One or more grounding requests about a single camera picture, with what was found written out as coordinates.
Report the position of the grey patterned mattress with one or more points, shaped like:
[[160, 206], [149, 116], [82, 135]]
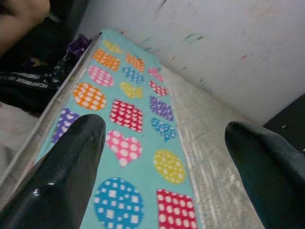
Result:
[[214, 155]]

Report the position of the purple cloth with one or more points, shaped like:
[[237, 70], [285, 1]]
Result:
[[77, 45]]

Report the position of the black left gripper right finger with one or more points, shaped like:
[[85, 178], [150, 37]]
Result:
[[269, 171]]

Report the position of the person in black shorts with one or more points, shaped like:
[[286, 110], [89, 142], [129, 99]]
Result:
[[16, 21]]

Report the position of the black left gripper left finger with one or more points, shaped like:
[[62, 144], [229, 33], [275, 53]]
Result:
[[62, 176]]

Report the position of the teal heart-print blanket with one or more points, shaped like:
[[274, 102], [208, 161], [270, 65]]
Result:
[[140, 143]]

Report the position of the black printed bag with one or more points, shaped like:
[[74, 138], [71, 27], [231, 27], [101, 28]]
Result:
[[28, 78]]

